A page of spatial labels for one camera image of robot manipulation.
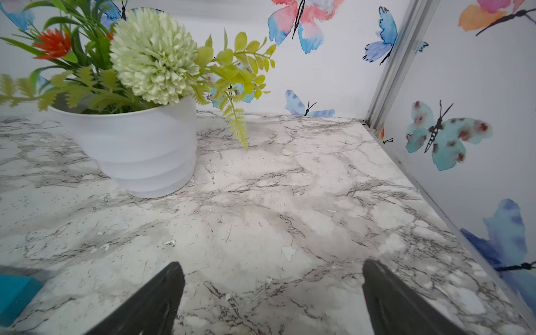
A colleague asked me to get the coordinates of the teal building block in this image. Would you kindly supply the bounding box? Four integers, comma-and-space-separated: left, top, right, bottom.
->
0, 274, 43, 327

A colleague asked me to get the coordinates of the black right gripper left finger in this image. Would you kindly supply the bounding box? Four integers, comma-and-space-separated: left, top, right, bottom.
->
87, 262, 185, 334

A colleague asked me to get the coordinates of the white flower pot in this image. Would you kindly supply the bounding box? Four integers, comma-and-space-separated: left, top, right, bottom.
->
50, 97, 198, 199

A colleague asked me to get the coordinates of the artificial green flower plant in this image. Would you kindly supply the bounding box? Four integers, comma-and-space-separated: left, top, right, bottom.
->
1, 1, 276, 146

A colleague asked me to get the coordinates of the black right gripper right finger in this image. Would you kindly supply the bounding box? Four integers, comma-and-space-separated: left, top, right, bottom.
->
362, 259, 465, 335

